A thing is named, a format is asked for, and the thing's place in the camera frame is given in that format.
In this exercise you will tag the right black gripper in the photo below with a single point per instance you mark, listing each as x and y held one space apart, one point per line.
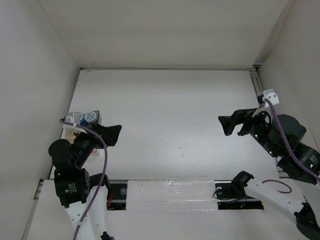
245 115

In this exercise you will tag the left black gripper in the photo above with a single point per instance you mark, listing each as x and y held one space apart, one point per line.
109 133

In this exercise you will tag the blue paint jar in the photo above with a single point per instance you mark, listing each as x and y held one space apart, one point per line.
82 119
92 117

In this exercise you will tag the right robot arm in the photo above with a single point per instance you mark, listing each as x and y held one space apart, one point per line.
280 136

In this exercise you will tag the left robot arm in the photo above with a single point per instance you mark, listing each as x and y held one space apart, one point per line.
84 196

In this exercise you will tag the clear plastic organizer tray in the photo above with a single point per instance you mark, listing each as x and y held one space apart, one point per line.
71 136

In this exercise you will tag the aluminium rail right side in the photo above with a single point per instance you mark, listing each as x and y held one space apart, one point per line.
256 83

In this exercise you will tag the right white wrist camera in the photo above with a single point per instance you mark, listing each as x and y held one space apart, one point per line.
270 95

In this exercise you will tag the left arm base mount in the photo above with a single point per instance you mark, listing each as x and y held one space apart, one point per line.
117 196

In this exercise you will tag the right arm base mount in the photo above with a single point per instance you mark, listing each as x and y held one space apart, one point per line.
227 199

